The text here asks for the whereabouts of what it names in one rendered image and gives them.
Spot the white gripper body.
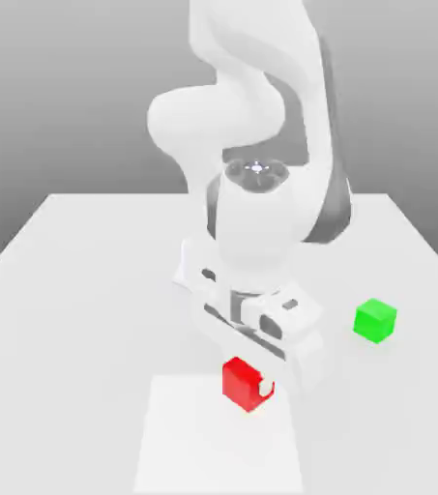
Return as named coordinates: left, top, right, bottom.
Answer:
left=190, top=296, right=327, bottom=390

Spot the small red cube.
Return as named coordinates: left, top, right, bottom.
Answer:
left=220, top=356, right=277, bottom=414

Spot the small green cube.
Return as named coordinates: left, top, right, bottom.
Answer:
left=352, top=298, right=398, bottom=345

